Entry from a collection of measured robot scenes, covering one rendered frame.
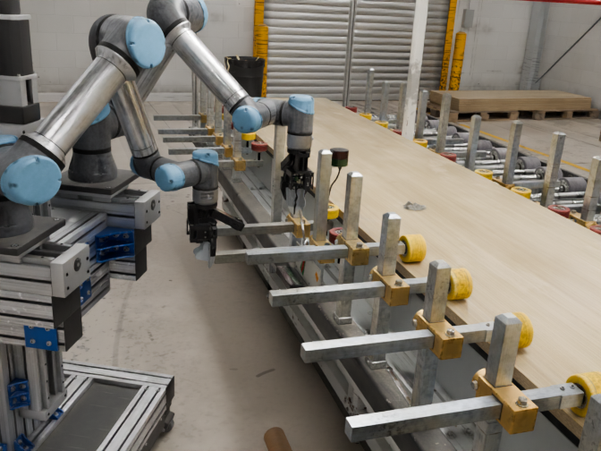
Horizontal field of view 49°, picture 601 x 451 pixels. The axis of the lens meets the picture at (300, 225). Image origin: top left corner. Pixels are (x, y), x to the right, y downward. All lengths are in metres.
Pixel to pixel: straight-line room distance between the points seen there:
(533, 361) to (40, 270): 1.15
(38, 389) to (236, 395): 0.97
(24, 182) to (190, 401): 1.55
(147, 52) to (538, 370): 1.15
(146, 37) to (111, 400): 1.37
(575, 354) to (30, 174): 1.27
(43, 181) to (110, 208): 0.58
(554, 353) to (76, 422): 1.58
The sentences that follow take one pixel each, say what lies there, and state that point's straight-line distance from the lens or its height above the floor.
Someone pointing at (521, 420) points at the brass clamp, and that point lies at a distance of 1.26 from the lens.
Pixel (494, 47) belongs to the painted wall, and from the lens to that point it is 11.90.
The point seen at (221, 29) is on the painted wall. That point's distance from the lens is 9.86.
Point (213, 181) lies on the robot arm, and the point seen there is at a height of 1.10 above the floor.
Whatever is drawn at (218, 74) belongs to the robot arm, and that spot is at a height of 1.40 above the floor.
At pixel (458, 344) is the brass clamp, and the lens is 1.44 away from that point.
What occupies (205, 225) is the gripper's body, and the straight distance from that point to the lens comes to 1.96.
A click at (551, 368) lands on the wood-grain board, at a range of 1.54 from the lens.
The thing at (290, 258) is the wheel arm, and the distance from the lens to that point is 1.80.
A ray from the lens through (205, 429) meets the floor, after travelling 2.71.
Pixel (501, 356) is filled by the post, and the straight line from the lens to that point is 1.26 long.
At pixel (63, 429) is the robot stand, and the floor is 0.21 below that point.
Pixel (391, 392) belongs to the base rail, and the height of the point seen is 0.70.
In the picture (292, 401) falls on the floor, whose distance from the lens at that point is 2.87.
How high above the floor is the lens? 1.64
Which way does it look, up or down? 20 degrees down
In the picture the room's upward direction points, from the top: 3 degrees clockwise
